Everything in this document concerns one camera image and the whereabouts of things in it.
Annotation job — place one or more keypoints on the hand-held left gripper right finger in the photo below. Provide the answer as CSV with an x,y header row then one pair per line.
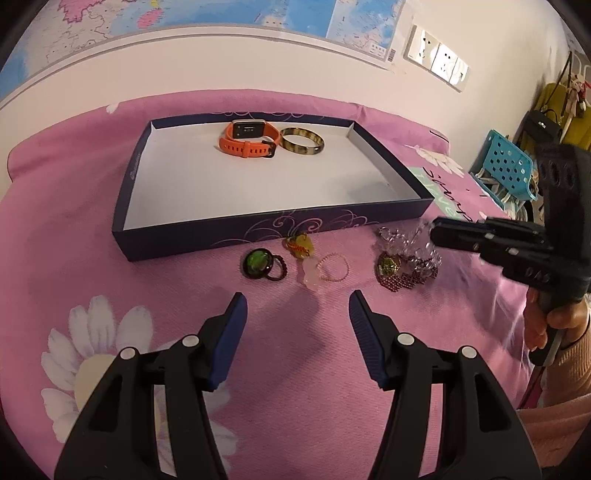
x,y
364,332

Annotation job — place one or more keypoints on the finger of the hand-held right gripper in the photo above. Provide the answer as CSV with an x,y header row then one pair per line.
x,y
455,233
521,267

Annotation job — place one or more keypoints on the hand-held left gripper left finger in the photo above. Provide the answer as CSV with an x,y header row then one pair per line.
x,y
231,332

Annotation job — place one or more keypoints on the yellow orange beaded charm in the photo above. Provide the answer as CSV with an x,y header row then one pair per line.
x,y
302,244

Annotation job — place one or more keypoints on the navy cardboard box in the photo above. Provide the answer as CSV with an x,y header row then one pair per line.
x,y
277,184

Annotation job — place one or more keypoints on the person's right forearm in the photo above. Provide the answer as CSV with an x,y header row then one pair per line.
x,y
563,392

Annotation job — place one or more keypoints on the person's right hand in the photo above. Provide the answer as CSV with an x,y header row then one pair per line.
x,y
570,318

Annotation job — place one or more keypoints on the blue perforated plastic basket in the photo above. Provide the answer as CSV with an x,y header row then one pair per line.
x,y
503,161

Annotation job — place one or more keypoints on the black bag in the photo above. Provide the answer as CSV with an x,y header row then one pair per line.
x,y
540,127

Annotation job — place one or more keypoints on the small plush pendant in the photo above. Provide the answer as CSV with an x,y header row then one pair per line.
x,y
578,90

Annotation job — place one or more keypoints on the tortoiseshell bangle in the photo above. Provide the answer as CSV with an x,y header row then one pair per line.
x,y
300,150

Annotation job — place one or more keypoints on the orange smart watch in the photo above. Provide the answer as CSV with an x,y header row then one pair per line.
x,y
244,146

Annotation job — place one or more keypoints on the pink floral bed sheet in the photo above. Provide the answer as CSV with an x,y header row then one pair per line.
x,y
69,230

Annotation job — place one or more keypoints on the white wall socket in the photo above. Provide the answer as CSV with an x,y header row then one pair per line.
x,y
443,60
461,73
420,44

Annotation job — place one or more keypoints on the wall map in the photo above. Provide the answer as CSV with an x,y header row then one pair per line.
x,y
184,14

